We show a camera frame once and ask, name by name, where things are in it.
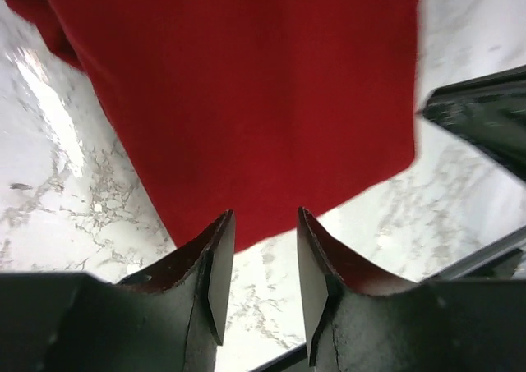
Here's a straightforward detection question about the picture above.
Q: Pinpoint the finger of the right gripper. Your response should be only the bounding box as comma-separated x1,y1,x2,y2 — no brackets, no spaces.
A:
418,66,525,179

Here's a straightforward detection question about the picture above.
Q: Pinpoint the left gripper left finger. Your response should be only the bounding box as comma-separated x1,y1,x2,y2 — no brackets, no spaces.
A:
118,210,235,371

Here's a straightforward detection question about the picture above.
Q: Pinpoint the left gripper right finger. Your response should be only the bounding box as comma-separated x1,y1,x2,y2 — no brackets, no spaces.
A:
298,207,415,368

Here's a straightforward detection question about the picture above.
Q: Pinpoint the dark red t shirt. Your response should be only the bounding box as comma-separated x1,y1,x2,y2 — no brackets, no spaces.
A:
6,0,419,250

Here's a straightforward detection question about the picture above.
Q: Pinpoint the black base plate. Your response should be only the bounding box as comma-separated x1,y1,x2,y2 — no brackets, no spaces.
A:
254,227,525,372

